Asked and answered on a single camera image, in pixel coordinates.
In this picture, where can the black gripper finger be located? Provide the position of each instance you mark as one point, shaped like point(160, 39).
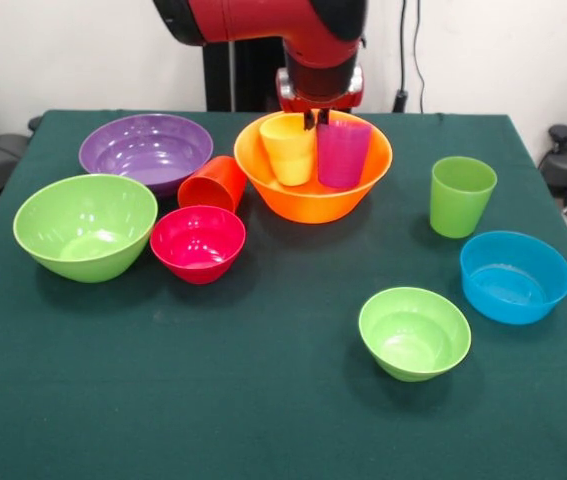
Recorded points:
point(309, 121)
point(324, 117)

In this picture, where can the purple bowl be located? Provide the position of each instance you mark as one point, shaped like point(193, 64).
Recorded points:
point(145, 155)

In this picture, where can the large green bowl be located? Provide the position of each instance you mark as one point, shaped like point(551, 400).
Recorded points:
point(85, 230)

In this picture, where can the yellow cup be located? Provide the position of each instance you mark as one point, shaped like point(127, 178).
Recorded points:
point(290, 155)

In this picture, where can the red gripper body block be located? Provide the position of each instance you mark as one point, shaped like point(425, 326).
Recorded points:
point(288, 102)

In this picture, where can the small green bowl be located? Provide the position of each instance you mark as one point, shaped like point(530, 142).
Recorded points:
point(413, 335)

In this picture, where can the pink bowl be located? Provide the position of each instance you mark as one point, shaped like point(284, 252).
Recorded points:
point(198, 250)

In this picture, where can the large orange bowl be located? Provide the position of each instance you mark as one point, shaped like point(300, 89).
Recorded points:
point(313, 205)

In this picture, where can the green cup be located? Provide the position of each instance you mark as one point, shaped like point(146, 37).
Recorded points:
point(460, 200)

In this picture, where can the blue bowl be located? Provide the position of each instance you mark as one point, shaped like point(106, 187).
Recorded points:
point(513, 280)

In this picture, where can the dark green table cloth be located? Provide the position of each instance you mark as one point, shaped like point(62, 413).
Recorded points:
point(163, 375)

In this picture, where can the purple cup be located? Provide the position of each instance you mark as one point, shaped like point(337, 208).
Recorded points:
point(343, 157)

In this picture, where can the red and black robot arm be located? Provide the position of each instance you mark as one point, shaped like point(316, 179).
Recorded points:
point(263, 20)

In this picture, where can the red-orange cup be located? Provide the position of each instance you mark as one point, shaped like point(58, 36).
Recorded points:
point(218, 182)

